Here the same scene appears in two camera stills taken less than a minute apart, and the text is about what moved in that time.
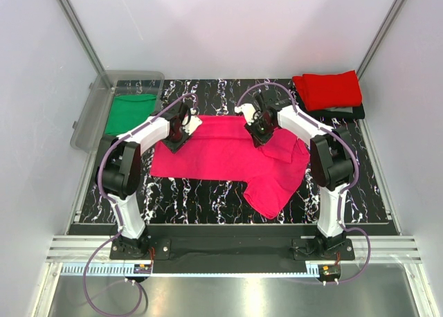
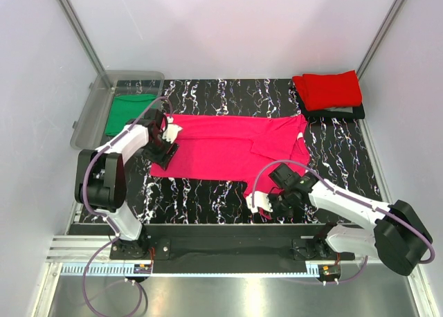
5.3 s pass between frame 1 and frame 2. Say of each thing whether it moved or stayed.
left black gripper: moved
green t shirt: stayed
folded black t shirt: stayed
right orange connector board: stayed
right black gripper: moved
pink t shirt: stayed
